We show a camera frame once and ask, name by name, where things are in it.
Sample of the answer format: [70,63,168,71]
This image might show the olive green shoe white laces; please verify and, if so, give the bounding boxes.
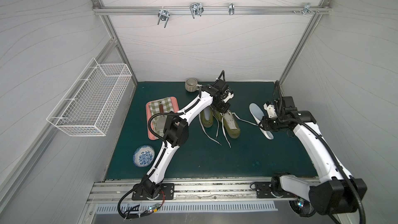
[199,107,221,145]

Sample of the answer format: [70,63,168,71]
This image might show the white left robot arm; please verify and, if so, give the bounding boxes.
[142,77,234,196]

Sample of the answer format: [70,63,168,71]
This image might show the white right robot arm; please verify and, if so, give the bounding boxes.
[249,96,368,224]

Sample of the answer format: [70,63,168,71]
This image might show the ribbed ceramic mug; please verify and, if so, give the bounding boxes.
[184,78,202,92]

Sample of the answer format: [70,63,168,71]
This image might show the pink tray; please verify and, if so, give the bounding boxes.
[146,96,180,141]

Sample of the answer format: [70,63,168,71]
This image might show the green checkered cloth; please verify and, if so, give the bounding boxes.
[148,97,175,135]

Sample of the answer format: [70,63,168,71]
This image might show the metal hook small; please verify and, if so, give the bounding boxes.
[229,3,235,16]

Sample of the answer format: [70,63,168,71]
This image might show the metal hook clamp middle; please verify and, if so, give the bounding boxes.
[189,3,204,19]

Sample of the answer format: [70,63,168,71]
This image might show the metal hook clamp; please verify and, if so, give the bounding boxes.
[292,3,320,16]
[189,3,204,19]
[157,9,170,28]

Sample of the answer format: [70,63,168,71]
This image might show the metal hook clamp left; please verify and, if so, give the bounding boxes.
[157,9,170,28]

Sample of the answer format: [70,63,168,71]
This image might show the blue white patterned bowl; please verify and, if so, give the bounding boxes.
[133,145,155,168]

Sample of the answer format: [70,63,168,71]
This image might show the metal hook clamp right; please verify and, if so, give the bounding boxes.
[292,3,320,16]

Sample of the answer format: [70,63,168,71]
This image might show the white slotted vent strip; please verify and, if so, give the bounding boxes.
[95,201,278,215]

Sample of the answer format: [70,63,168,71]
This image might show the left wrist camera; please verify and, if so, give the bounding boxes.
[223,91,234,102]

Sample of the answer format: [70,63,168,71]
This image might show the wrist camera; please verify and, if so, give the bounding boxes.
[263,103,277,119]
[223,91,234,102]

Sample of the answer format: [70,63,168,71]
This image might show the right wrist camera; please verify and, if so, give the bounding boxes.
[263,103,277,119]

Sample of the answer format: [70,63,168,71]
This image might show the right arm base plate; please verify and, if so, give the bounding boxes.
[249,181,296,200]

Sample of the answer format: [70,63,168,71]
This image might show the brown handled spatula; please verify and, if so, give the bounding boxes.
[154,101,166,132]

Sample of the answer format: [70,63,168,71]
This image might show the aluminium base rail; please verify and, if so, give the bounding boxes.
[86,177,343,204]

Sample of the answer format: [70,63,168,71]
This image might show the right black cable coil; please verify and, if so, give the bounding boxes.
[288,198,316,218]

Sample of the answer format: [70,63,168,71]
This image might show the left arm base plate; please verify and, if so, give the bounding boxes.
[131,183,175,201]

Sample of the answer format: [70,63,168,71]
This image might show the white wire basket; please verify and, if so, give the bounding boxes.
[47,58,132,137]

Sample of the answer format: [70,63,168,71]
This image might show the aluminium top rail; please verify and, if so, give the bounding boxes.
[93,5,332,16]

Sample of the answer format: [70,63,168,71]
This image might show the left black cable bundle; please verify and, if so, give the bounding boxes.
[116,188,165,220]

